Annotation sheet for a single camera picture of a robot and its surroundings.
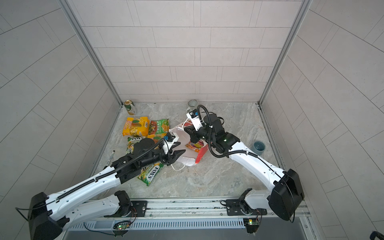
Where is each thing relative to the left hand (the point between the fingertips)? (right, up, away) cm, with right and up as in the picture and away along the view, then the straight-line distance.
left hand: (186, 147), depth 68 cm
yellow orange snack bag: (-33, +8, +26) cm, 43 cm away
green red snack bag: (-21, +7, +31) cm, 38 cm away
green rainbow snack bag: (-36, -1, +23) cm, 43 cm away
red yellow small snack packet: (+4, -4, +19) cm, 20 cm away
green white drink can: (-43, +23, +34) cm, 59 cm away
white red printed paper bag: (+1, -8, +10) cm, 13 cm away
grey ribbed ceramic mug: (+1, +22, +38) cm, 44 cm away
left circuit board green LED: (-27, -33, -4) cm, 43 cm away
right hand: (-1, +8, +4) cm, 9 cm away
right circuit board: (+30, -35, 0) cm, 47 cm away
